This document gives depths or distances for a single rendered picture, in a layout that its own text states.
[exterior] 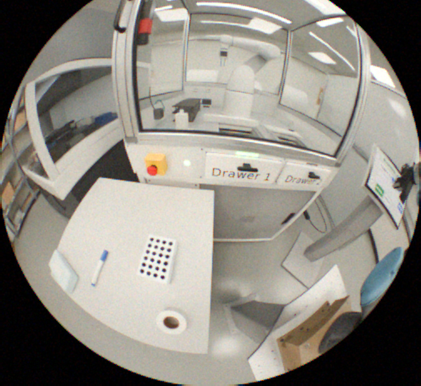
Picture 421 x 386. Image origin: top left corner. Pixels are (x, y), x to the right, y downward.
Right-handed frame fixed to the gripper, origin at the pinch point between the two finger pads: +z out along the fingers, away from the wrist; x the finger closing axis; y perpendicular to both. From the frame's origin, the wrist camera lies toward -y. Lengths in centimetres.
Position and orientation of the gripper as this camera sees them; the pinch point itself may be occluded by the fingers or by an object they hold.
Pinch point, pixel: (393, 187)
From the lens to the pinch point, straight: 85.3
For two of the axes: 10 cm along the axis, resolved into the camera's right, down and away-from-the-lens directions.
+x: -6.3, -5.5, 5.6
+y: 5.6, -8.1, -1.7
